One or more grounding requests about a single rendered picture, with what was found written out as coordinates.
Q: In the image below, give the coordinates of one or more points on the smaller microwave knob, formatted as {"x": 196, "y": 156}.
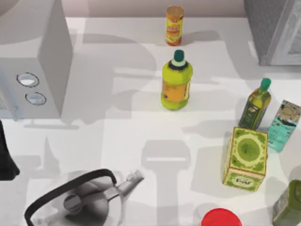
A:
{"x": 35, "y": 98}

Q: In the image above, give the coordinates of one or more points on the teal and white carton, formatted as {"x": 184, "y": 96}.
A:
{"x": 283, "y": 127}

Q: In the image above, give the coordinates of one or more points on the green and cream tea box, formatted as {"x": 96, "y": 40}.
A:
{"x": 247, "y": 157}

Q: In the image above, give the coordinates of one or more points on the orange and yellow can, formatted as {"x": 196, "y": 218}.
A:
{"x": 174, "y": 27}

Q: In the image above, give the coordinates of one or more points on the dark green oil bottle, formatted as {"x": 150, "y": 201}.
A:
{"x": 255, "y": 108}

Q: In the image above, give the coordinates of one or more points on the pale microwave oven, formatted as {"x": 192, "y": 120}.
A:
{"x": 35, "y": 58}

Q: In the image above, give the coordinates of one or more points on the yellow-green bottle with green cap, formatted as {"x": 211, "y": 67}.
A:
{"x": 176, "y": 84}

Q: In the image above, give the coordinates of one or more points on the red lid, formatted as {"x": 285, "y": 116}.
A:
{"x": 221, "y": 217}

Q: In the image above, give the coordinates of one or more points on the larger microwave knob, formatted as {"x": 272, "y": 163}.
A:
{"x": 27, "y": 79}

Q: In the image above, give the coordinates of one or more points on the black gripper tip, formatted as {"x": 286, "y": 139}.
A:
{"x": 6, "y": 157}

